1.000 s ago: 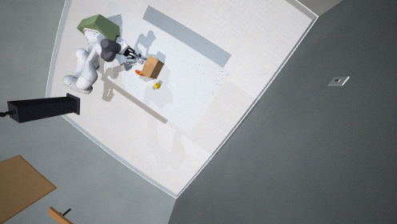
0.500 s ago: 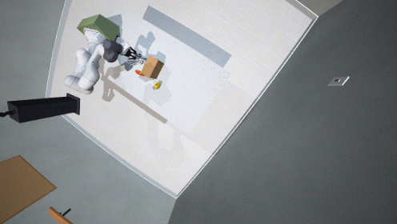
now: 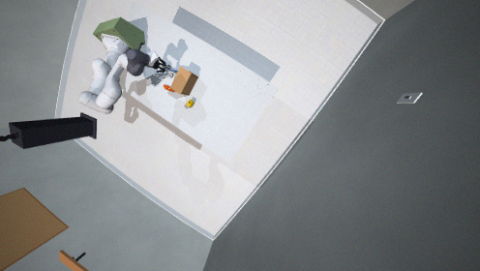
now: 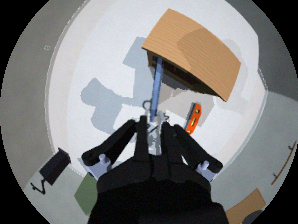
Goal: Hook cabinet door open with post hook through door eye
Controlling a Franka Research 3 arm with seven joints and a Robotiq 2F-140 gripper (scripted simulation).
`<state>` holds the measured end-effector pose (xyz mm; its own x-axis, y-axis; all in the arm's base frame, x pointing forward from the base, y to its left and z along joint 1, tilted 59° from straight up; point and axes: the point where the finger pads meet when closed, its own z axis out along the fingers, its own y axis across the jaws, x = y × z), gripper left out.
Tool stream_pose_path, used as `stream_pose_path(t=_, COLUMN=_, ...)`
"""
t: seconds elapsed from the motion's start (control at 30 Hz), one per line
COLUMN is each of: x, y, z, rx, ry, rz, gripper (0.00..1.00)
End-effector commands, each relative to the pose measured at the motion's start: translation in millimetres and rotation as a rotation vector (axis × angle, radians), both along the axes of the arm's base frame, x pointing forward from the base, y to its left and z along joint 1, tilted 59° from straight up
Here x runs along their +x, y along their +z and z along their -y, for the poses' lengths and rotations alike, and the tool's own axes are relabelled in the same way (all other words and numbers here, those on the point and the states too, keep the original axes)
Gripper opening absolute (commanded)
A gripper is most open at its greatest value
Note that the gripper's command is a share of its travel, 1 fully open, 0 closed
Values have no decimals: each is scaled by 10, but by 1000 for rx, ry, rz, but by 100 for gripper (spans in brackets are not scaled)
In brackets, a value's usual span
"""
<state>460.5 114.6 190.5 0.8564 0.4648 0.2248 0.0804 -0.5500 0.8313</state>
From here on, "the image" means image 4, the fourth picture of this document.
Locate orange torpedo level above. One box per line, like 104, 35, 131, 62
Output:
184, 103, 201, 135

